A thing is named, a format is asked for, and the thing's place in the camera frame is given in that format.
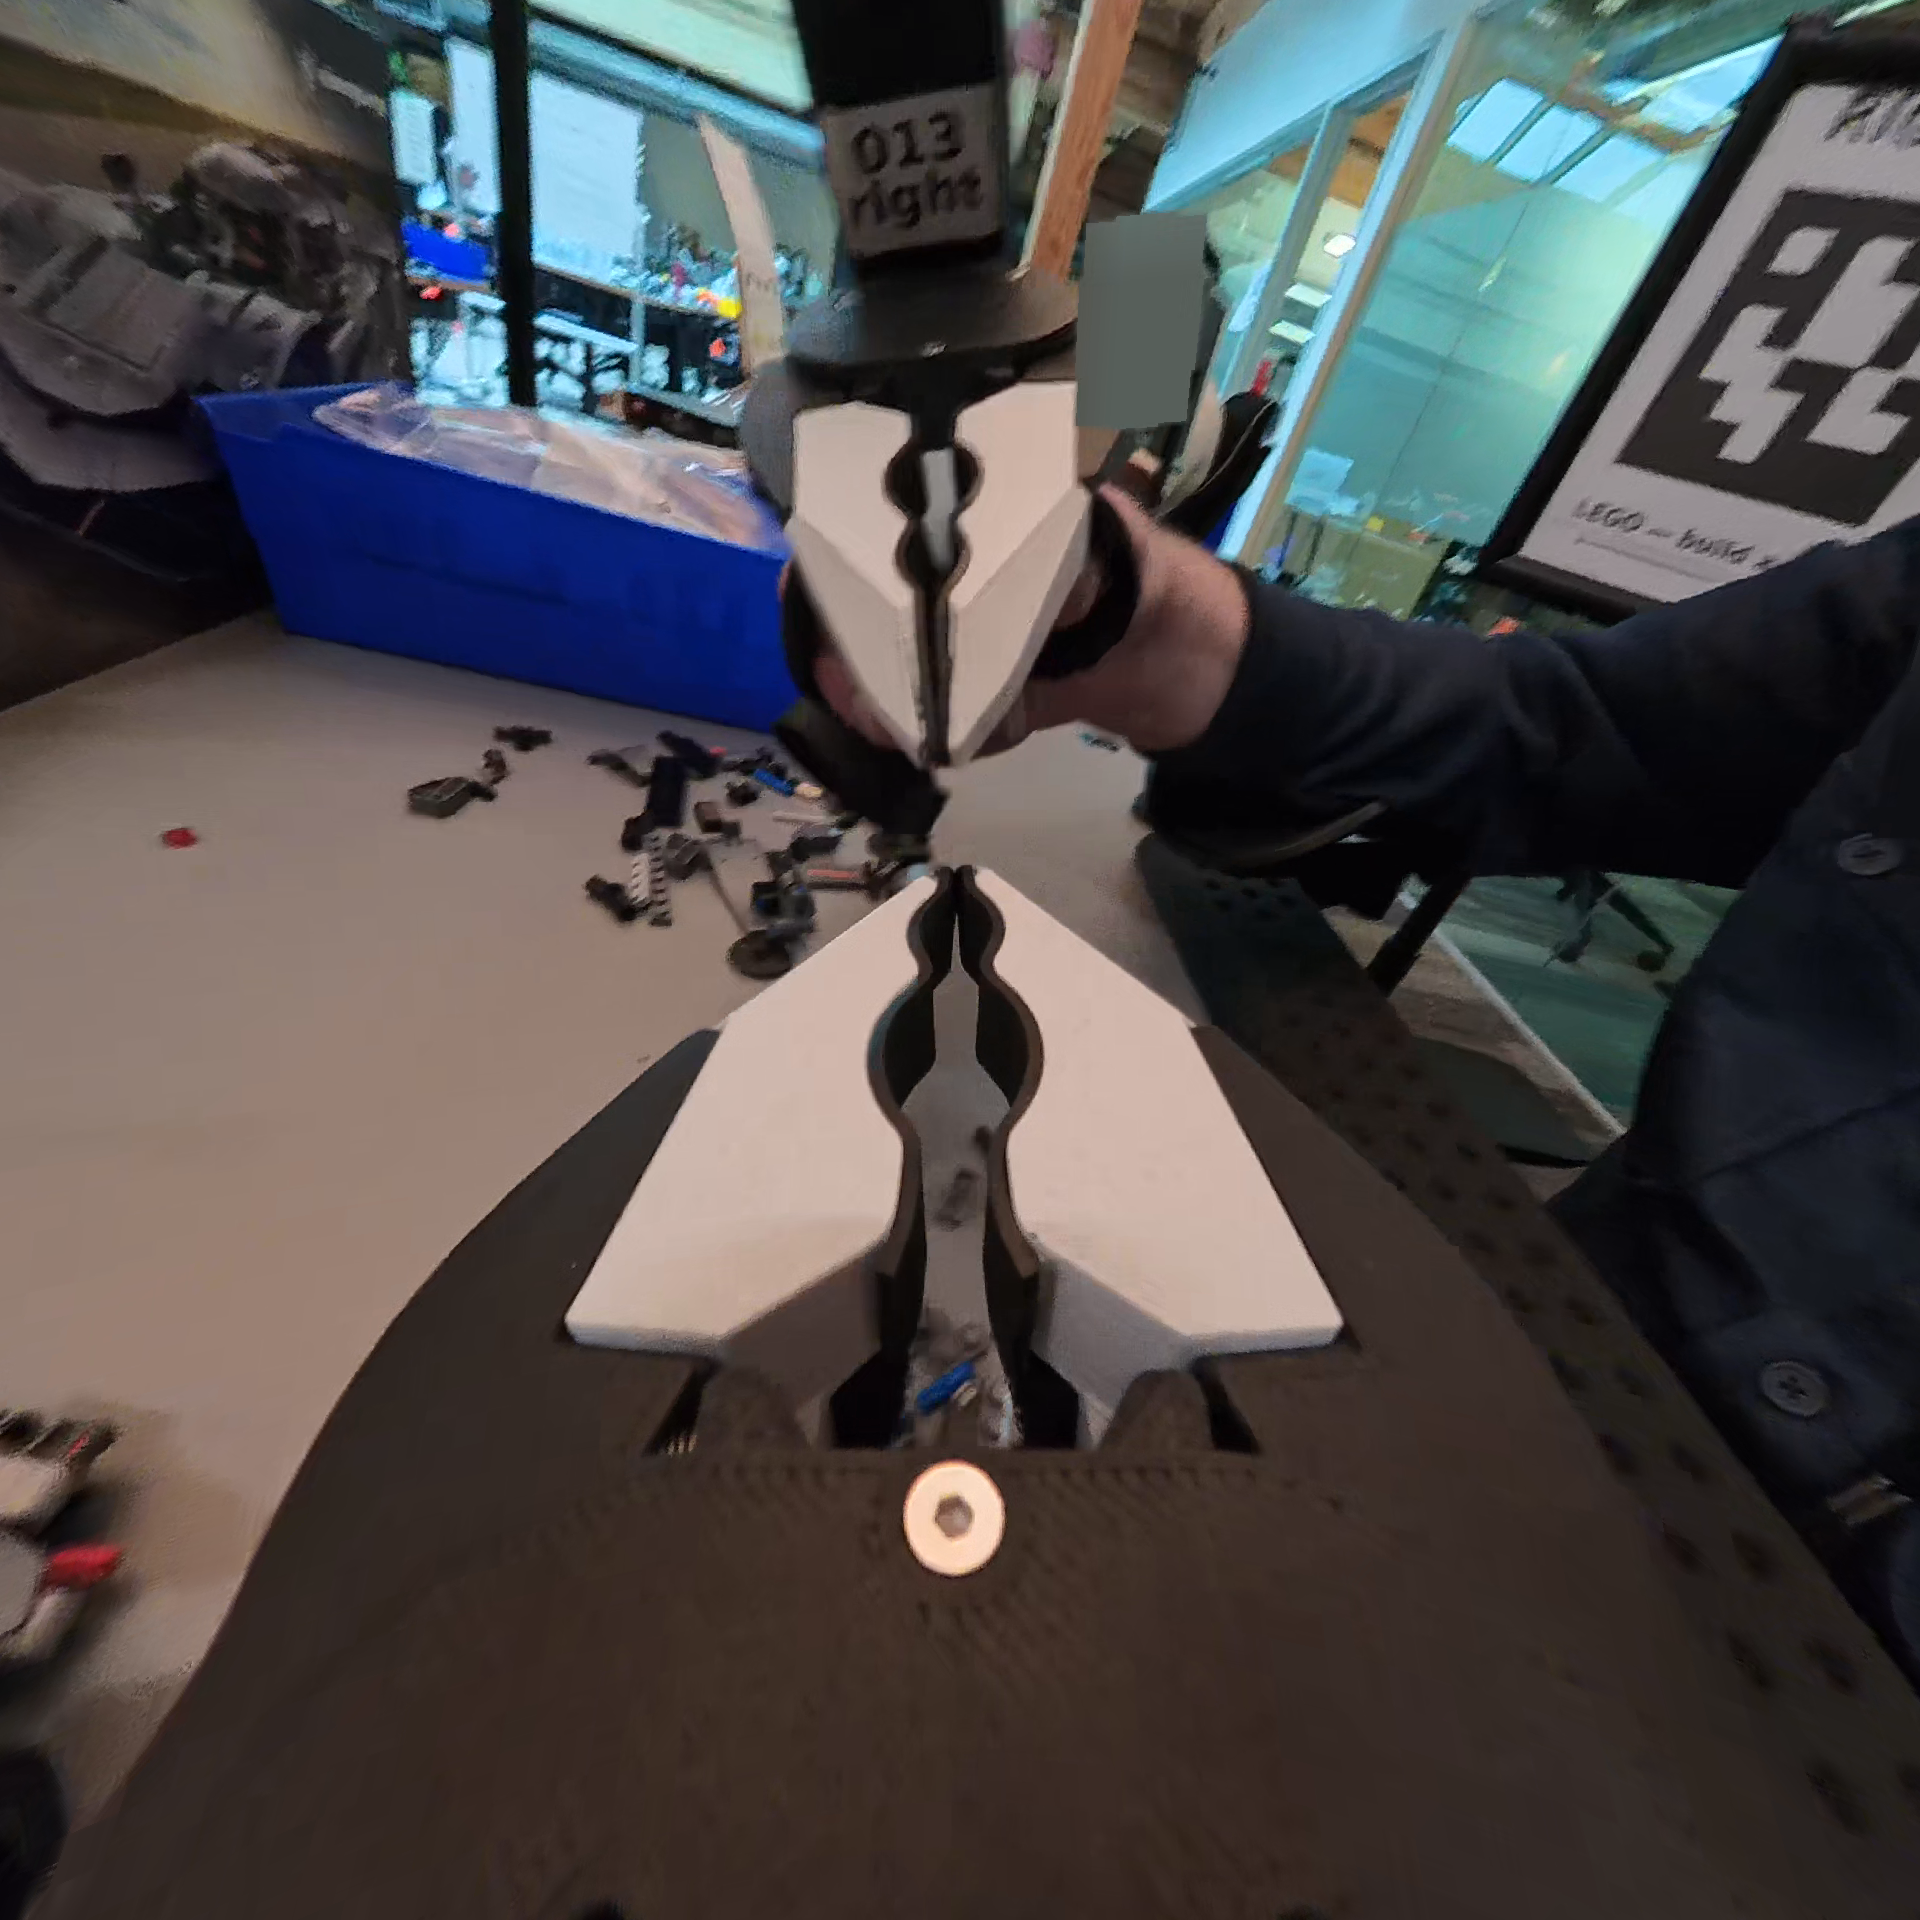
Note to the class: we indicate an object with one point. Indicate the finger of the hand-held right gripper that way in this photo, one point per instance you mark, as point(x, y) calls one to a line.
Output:
point(850, 541)
point(1026, 510)

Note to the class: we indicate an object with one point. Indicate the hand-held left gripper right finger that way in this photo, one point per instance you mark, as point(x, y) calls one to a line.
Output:
point(1171, 1200)

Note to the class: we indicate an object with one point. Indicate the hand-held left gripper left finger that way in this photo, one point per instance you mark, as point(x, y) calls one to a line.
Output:
point(720, 1200)

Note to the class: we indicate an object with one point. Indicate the group of small lego connectors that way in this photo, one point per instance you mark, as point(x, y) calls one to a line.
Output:
point(945, 1381)

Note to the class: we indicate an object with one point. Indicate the pile of dark lego pieces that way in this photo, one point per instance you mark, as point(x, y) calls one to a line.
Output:
point(659, 797)

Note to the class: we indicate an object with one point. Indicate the grey lego car model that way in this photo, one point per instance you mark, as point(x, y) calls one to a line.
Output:
point(38, 1500)

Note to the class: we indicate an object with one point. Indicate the person's right forearm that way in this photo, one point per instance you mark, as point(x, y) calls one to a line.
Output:
point(1500, 720)

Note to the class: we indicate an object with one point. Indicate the black lego set box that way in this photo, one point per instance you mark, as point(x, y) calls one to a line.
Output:
point(149, 302)

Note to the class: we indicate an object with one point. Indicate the person's right hand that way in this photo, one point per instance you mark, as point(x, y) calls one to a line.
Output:
point(1179, 630)

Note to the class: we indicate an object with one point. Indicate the hanging paper strip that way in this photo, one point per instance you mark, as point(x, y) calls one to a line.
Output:
point(751, 242)

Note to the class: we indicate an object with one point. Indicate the black perforated panel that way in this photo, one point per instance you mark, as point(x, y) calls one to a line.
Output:
point(1352, 1050)

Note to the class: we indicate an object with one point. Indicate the heap of clear plastic bags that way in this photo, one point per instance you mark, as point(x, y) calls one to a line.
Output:
point(570, 451)

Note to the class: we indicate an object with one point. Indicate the blue plastic bin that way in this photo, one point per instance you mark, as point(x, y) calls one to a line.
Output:
point(497, 585)

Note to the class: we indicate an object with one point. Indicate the black floor lamp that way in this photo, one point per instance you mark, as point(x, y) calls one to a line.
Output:
point(512, 195)

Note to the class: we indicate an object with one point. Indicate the black office chair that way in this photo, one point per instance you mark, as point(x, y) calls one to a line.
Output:
point(1613, 916)

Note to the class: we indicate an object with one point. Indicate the person's dark blue jacket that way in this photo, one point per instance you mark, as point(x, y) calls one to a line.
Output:
point(1801, 1125)

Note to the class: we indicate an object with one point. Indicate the framed black white marker sign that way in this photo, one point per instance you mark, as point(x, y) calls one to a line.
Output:
point(1769, 344)

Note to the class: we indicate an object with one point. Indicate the wooden post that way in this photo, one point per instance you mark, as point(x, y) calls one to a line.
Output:
point(1079, 136)

